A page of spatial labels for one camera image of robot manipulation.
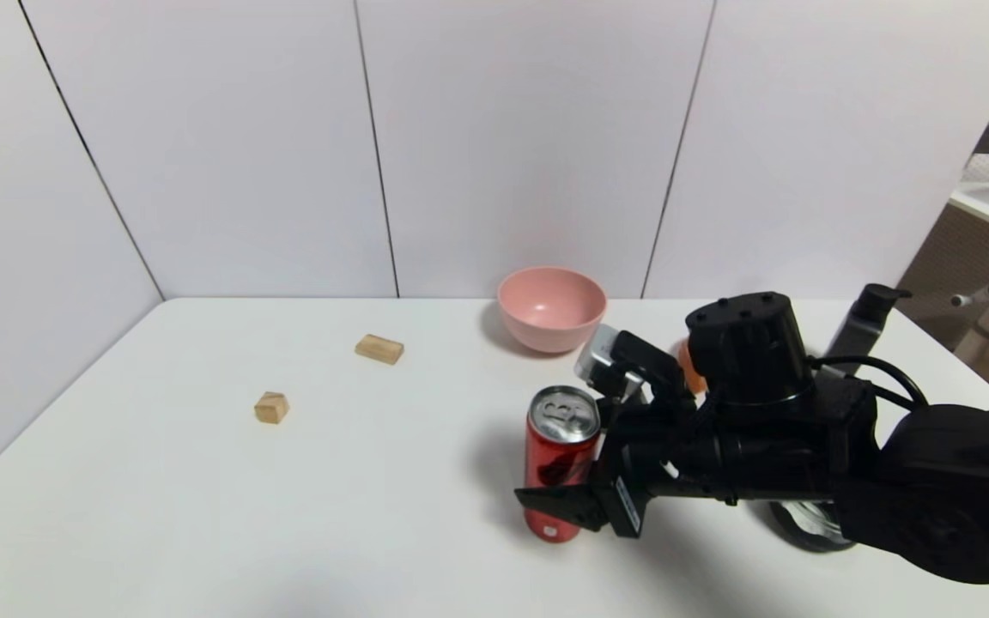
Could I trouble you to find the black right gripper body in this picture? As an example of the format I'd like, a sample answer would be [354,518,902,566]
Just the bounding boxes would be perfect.
[595,397,724,539]

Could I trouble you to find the red soda can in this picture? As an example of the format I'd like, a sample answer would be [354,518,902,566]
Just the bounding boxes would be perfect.
[525,385,603,544]

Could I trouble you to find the glass bowl black base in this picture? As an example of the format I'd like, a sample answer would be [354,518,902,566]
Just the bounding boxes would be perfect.
[768,500,856,553]

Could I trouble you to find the pink bowl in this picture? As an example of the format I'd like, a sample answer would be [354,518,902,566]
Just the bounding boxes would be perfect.
[497,266,609,354]

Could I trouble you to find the toy waffle cake slice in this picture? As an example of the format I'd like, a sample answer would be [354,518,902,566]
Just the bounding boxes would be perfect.
[677,339,706,394]

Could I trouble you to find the rectangular wooden block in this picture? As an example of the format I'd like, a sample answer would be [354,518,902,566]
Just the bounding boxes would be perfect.
[355,335,405,367]

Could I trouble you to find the black squeeze bottle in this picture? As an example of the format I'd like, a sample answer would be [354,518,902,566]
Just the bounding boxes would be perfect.
[821,283,912,379]

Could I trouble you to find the small wooden cube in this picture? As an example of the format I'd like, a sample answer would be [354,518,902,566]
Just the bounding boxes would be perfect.
[254,391,290,425]

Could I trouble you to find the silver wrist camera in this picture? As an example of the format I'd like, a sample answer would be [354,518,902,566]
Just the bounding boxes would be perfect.
[574,324,646,400]

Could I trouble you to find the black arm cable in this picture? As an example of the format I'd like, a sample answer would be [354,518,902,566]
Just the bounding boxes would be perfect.
[808,354,929,409]

